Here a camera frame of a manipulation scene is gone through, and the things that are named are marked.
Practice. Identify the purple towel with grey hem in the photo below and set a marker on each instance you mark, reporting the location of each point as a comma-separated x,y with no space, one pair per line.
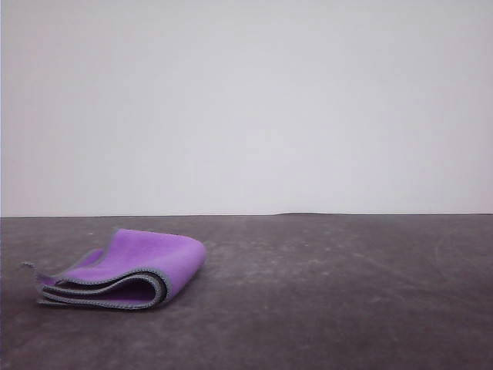
154,254

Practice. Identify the grey table cloth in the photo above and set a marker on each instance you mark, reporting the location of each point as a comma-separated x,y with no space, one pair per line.
346,300

